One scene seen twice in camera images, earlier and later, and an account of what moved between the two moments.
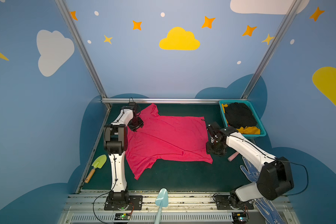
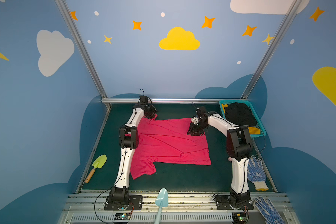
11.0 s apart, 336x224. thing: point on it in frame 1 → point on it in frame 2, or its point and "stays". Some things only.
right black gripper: x=213 y=147 → x=195 y=129
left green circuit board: x=122 y=216 stays
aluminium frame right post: x=270 y=49 stays
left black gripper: x=137 y=123 → x=150 y=112
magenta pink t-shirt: x=179 y=137 stays
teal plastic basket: x=262 y=131 stays
